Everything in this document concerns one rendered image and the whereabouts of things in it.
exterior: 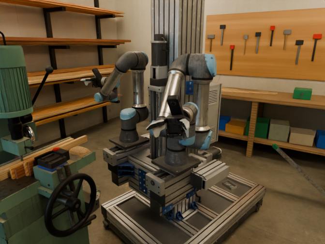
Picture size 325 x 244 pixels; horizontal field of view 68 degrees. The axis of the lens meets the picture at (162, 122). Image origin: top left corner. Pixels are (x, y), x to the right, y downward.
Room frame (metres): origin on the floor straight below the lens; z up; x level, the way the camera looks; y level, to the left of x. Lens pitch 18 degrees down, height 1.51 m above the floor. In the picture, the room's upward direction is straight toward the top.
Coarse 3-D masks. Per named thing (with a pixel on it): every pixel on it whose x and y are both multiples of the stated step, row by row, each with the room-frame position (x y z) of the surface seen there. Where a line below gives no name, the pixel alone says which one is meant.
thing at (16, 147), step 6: (0, 138) 1.10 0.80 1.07; (6, 138) 1.09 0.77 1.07; (24, 138) 1.09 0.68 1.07; (6, 144) 1.08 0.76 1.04; (12, 144) 1.06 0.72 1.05; (18, 144) 1.04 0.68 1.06; (24, 144) 1.07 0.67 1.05; (30, 144) 1.09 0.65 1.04; (6, 150) 1.09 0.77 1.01; (12, 150) 1.06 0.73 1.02; (18, 150) 1.04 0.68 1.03; (24, 150) 1.06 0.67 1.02; (30, 150) 1.09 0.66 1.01
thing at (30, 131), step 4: (24, 128) 1.25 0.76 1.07; (28, 128) 1.24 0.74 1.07; (24, 132) 1.26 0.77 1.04; (28, 132) 1.23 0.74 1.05; (32, 132) 1.24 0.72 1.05; (24, 136) 1.25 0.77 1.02; (28, 136) 1.24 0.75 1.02; (32, 136) 1.23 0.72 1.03; (32, 140) 1.23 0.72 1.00; (32, 144) 1.24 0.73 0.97
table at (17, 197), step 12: (72, 156) 1.24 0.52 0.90; (84, 156) 1.24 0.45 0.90; (12, 180) 0.99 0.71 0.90; (24, 180) 0.99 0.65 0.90; (36, 180) 0.99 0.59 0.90; (0, 192) 0.89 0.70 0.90; (12, 192) 0.89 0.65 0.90; (24, 192) 0.92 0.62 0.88; (36, 192) 0.97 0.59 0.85; (48, 192) 0.94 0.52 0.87; (60, 192) 0.97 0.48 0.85; (0, 204) 0.83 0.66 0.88; (12, 204) 0.87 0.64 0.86
